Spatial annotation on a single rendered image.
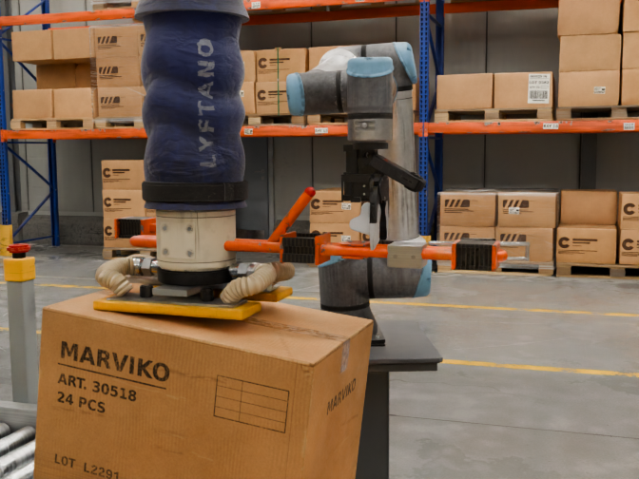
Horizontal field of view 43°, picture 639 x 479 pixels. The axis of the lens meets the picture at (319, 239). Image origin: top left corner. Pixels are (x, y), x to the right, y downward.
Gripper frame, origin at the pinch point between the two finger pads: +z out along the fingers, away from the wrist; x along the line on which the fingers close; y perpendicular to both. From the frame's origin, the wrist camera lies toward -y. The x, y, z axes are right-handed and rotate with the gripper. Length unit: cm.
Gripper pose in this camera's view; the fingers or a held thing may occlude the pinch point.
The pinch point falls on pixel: (380, 242)
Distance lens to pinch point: 162.0
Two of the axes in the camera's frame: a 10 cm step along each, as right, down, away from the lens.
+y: -9.5, -0.2, 3.1
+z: 0.1, 9.9, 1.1
